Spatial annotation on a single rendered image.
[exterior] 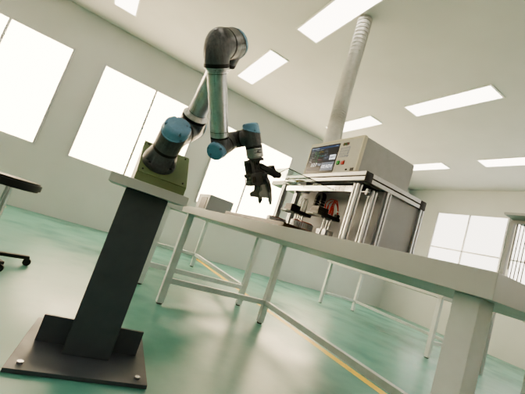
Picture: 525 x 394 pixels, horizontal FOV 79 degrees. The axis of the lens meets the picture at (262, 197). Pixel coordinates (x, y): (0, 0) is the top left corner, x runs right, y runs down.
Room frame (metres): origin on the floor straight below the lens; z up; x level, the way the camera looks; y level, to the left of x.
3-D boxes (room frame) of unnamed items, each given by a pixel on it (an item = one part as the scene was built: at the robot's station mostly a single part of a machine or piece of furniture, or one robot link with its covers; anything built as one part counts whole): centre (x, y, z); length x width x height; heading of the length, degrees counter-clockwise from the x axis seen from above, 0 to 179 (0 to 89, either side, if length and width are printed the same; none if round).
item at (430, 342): (4.89, -2.29, 0.37); 2.10 x 0.90 x 0.75; 27
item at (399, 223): (1.53, -0.67, 0.91); 0.28 x 0.03 x 0.32; 117
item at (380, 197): (1.76, -0.39, 0.92); 0.66 x 0.01 x 0.30; 27
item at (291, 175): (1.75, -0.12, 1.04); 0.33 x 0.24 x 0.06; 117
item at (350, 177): (1.79, -0.45, 1.09); 0.68 x 0.44 x 0.05; 27
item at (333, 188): (1.69, -0.25, 1.03); 0.62 x 0.01 x 0.03; 27
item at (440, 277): (1.76, -0.38, 0.72); 2.20 x 1.01 x 0.05; 27
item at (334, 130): (3.04, -0.45, 2.42); 0.43 x 0.31 x 1.79; 27
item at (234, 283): (3.86, 0.72, 0.37); 1.85 x 1.10 x 0.75; 27
